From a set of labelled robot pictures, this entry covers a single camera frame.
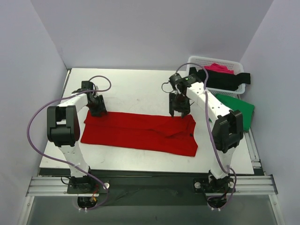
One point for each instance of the green folded t shirt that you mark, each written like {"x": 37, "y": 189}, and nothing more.
{"x": 245, "y": 108}

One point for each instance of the red t shirt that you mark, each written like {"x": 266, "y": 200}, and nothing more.
{"x": 167, "y": 134}

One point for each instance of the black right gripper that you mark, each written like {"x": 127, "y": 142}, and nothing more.
{"x": 179, "y": 105}

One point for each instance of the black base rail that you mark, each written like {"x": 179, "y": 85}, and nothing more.
{"x": 147, "y": 188}

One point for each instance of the aluminium frame rail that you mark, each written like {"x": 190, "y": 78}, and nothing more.
{"x": 258, "y": 183}

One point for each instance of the pink t shirt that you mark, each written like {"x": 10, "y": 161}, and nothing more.
{"x": 219, "y": 68}

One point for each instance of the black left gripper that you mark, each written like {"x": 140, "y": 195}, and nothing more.
{"x": 97, "y": 107}

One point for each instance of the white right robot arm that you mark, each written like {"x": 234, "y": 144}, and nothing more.
{"x": 225, "y": 126}

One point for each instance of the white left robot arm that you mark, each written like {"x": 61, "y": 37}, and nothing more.
{"x": 63, "y": 129}

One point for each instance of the black t shirt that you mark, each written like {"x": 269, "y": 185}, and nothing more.
{"x": 225, "y": 81}

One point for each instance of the white plastic basket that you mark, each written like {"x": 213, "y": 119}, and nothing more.
{"x": 197, "y": 62}

